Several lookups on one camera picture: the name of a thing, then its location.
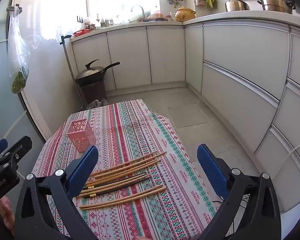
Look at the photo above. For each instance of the woven wicker tray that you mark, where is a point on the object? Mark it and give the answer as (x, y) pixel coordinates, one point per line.
(157, 17)

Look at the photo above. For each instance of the wall rack with packets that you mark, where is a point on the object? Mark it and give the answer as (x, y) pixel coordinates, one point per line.
(205, 0)

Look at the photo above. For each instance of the white kitchen cabinets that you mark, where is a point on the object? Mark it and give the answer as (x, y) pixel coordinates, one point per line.
(240, 55)

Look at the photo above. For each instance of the chrome kitchen faucet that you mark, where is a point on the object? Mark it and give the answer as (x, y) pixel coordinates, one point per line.
(139, 7)

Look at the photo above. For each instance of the steel steamer pot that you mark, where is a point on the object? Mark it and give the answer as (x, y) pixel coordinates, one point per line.
(276, 3)

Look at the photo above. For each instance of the patterned striped tablecloth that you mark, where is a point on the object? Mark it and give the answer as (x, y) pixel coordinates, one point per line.
(140, 130)

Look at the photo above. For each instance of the crumpled plastic bag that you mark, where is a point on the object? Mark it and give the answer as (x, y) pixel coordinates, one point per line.
(97, 103)

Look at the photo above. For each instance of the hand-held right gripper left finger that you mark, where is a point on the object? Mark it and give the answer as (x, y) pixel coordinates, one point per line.
(86, 168)

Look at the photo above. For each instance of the pink perforated utensil holder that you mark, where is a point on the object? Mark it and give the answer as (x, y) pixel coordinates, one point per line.
(80, 135)

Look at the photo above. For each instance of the steel kettle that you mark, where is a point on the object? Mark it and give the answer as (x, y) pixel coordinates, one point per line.
(236, 4)

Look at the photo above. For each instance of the bunch of wooden chopsticks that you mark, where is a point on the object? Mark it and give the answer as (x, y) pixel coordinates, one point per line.
(115, 170)

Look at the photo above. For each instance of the person's left hand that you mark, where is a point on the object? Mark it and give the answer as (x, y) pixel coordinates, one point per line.
(6, 210)

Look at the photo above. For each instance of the brown clay pot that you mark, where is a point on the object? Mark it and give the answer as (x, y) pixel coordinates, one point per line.
(184, 14)

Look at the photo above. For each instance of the black wok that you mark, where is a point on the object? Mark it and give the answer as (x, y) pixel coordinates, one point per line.
(90, 82)

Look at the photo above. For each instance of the red plastic basket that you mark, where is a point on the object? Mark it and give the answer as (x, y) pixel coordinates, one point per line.
(81, 33)

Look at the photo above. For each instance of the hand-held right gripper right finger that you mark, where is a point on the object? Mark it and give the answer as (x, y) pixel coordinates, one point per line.
(211, 170)

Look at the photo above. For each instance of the clear plastic bag of greens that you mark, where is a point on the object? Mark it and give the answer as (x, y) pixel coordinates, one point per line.
(17, 55)

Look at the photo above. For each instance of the small jars on counter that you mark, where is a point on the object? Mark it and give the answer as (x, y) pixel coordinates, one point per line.
(106, 23)

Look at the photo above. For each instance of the metal wok lid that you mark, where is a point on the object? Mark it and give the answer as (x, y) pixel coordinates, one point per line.
(90, 72)

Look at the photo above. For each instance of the frosted glass sliding door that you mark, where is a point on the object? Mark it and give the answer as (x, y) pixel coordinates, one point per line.
(0, 92)

